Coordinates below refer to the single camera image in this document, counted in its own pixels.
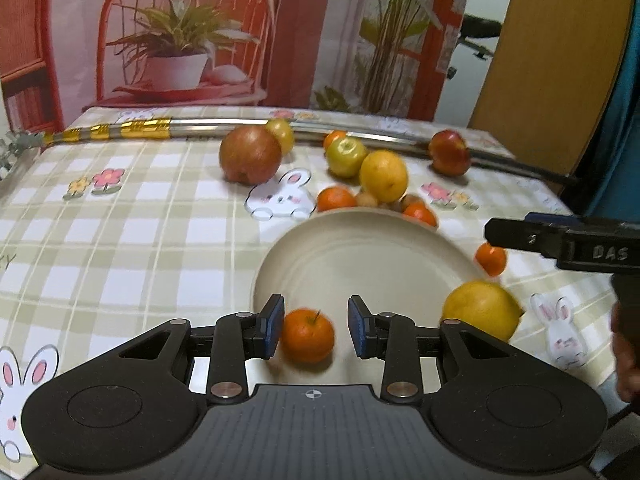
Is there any teal cloth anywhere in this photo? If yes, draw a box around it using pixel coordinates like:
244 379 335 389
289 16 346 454
582 35 640 221

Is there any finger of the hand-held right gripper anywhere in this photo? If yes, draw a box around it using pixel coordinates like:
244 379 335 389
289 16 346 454
484 212 576 261

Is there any small red apple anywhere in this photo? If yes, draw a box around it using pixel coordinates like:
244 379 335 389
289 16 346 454
428 129 472 177

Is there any person's right hand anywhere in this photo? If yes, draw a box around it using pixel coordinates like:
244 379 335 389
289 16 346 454
611 304 640 404

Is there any large red-green apple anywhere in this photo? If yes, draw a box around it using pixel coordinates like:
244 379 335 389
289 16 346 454
219 126 283 185

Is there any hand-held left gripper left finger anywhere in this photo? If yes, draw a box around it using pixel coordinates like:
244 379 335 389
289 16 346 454
107 294 286 406

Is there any green apple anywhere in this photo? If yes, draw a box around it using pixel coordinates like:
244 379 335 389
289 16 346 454
327 137 368 179

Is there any checkered bunny tablecloth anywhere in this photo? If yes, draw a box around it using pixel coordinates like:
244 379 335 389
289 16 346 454
0 104 632 480

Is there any yellow orange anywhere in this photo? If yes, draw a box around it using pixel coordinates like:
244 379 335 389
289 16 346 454
360 150 410 203

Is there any brown wooden board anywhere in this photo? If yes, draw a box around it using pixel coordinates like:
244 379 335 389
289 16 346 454
467 0 635 181

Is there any telescopic metal pole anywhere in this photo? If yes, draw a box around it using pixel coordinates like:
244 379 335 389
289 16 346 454
0 116 581 187

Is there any beige round plate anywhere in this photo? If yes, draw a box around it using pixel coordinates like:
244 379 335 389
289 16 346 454
252 208 488 396

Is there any large yellow lemon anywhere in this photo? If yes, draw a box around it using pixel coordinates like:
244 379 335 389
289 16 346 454
440 281 525 343

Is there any black exercise equipment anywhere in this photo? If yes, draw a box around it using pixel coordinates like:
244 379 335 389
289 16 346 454
449 14 502 81

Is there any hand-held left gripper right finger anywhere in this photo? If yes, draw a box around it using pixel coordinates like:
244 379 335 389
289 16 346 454
347 295 521 405

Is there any golden yellow apple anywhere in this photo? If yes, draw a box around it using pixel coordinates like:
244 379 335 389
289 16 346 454
265 118 295 157

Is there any printed backdrop cloth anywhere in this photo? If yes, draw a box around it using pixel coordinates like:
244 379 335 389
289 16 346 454
0 0 472 127

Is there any tangerine with stem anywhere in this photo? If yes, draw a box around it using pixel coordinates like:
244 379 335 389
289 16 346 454
280 307 336 365

